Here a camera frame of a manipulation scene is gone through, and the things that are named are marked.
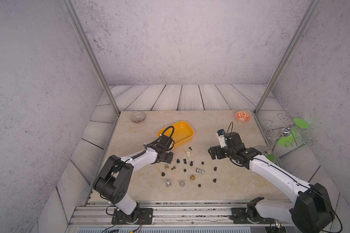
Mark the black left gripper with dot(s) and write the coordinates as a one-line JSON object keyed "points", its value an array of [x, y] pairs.
{"points": [[171, 154]]}

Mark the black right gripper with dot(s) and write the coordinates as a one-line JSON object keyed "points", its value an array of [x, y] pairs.
{"points": [[212, 152]]}

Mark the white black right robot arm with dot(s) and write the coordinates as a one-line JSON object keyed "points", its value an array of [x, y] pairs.
{"points": [[309, 207]]}

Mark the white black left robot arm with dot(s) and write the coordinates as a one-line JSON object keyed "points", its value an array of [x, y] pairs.
{"points": [[113, 180]]}

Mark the yellow plastic storage box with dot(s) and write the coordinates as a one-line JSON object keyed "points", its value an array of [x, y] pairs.
{"points": [[183, 133]]}

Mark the silver chess piece left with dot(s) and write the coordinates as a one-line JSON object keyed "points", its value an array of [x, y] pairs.
{"points": [[168, 184]]}

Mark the orange patterned ceramic bowl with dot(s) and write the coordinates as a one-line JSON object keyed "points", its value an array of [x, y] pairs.
{"points": [[242, 116]]}

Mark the purple patterned glass bowl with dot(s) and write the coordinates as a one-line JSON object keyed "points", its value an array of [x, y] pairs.
{"points": [[138, 117]]}

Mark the green disc metal stand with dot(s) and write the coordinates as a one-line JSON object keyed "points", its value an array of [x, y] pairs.
{"points": [[271, 156]]}

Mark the metal wire rack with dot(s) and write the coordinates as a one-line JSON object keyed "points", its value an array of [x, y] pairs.
{"points": [[290, 136]]}

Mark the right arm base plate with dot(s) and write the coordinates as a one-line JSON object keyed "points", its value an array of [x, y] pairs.
{"points": [[244, 216]]}

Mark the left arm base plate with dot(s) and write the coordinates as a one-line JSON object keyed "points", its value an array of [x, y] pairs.
{"points": [[139, 216]]}

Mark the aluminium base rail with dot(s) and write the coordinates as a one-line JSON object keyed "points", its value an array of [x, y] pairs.
{"points": [[176, 216]]}

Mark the right aluminium frame post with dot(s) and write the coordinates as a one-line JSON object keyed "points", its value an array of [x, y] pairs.
{"points": [[300, 30]]}

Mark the aluminium frame post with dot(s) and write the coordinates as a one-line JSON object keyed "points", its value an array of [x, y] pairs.
{"points": [[300, 30], [68, 5]]}

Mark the left aluminium frame post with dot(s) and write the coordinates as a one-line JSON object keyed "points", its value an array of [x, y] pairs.
{"points": [[68, 5]]}

